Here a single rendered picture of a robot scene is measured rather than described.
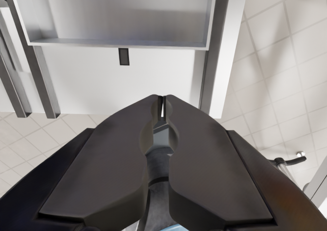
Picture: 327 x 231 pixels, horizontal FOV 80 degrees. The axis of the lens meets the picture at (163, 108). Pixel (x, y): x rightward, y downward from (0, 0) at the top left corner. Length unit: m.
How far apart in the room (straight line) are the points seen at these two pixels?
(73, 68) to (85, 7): 0.10
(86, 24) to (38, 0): 0.07
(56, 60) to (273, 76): 1.29
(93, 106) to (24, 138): 1.57
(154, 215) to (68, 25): 0.37
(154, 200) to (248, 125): 1.24
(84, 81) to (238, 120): 1.30
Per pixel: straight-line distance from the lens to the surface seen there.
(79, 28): 0.35
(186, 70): 0.34
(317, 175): 1.41
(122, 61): 0.34
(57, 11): 0.36
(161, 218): 0.45
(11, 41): 0.41
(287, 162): 1.80
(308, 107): 1.71
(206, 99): 0.35
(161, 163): 0.53
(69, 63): 0.38
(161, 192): 0.48
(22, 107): 0.44
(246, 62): 1.35
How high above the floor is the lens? 1.20
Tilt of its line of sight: 59 degrees down
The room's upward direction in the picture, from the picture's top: 177 degrees counter-clockwise
